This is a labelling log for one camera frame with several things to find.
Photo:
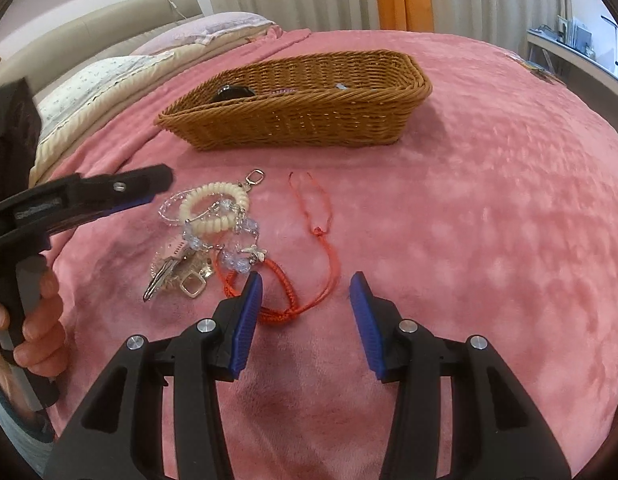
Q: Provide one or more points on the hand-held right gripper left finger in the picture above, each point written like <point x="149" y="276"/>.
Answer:
<point x="246" y="321"/>

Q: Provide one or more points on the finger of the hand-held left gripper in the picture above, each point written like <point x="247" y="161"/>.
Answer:
<point x="134" y="182"/>

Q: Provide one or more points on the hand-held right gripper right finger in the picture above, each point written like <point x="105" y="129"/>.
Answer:
<point x="366" y="321"/>

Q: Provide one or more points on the brown wicker basket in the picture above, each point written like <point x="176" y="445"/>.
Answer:
<point x="289" y="120"/>

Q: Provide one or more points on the person's left hand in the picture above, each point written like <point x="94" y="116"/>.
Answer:
<point x="41" y="325"/>

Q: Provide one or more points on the clear small bead strand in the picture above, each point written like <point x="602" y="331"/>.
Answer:
<point x="164" y="211"/>

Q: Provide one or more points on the white patterned pillow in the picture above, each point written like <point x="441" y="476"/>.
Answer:
<point x="59" y="145"/>

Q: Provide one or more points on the gold square charm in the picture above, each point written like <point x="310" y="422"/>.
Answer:
<point x="193" y="285"/>

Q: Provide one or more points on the white floral pillow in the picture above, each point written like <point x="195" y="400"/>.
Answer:
<point x="94" y="85"/>

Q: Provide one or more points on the beige padded headboard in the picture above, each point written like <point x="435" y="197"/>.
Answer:
<point x="89" y="25"/>

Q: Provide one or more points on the black round object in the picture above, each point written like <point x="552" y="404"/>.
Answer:
<point x="235" y="92"/>

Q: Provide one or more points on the pink fleece blanket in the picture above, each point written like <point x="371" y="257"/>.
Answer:
<point x="464" y="210"/>

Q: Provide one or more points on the pink pillow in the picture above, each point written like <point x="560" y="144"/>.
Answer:
<point x="209" y="30"/>

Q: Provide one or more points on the small pale blue trinket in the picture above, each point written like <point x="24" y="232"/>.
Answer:
<point x="342" y="86"/>

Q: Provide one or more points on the white curved desk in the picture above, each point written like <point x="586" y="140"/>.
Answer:
<point x="579" y="60"/>

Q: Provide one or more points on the books on desk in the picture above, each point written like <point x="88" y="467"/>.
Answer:
<point x="576" y="35"/>

